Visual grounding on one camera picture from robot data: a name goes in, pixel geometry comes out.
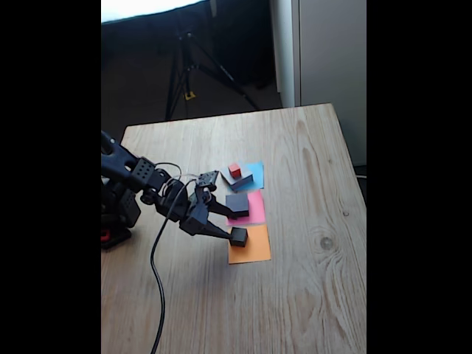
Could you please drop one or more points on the orange paper sheet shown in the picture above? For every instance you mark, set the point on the orange paper sheet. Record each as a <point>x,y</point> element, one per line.
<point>258,250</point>

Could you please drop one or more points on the small red cube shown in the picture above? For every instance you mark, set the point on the small red cube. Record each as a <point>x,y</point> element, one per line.
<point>234,170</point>

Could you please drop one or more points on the medium black block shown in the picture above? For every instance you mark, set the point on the medium black block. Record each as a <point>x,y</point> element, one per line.
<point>237,203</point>

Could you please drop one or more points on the small black cube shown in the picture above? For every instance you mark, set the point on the small black cube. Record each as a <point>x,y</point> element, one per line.
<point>238,236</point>

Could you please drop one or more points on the black tripod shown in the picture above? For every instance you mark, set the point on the black tripod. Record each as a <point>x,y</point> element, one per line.
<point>225,73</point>

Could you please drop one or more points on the bright white panel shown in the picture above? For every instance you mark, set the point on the bright white panel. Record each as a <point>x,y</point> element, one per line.
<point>147,7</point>

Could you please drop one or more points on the red base clamp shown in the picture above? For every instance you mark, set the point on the red base clamp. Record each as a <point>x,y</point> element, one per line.
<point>105,235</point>

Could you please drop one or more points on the pink paper sheet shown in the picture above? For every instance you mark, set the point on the pink paper sheet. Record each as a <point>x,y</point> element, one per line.
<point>258,210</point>

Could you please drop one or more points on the large black block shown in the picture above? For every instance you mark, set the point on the large black block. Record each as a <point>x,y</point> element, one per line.
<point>245,178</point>

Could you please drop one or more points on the bare circuit board camera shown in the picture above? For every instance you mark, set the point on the bare circuit board camera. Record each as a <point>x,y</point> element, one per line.
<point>206,180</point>

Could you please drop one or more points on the white cabinet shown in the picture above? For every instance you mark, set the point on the white cabinet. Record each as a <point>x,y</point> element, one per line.
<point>332,55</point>

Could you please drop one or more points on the yellow tripod tag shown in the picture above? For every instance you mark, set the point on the yellow tripod tag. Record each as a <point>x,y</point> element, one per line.
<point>190,96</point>

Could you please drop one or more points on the blue paper sheet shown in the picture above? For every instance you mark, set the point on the blue paper sheet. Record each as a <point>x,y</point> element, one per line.
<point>258,173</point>

